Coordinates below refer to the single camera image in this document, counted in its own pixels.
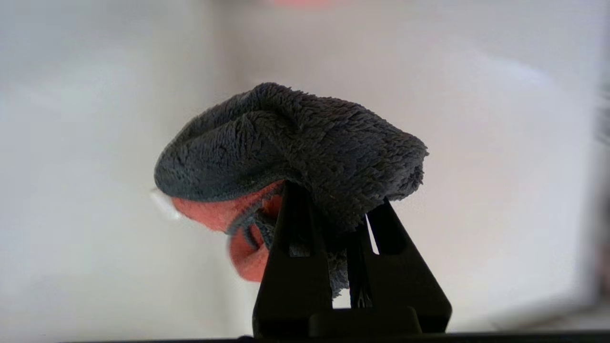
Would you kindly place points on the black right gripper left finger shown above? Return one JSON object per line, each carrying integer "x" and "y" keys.
{"x": 293, "y": 290}

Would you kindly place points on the beige sink basin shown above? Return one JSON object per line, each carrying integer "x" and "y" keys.
{"x": 71, "y": 143}

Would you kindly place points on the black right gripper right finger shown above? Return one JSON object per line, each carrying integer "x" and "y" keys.
{"x": 405, "y": 286}

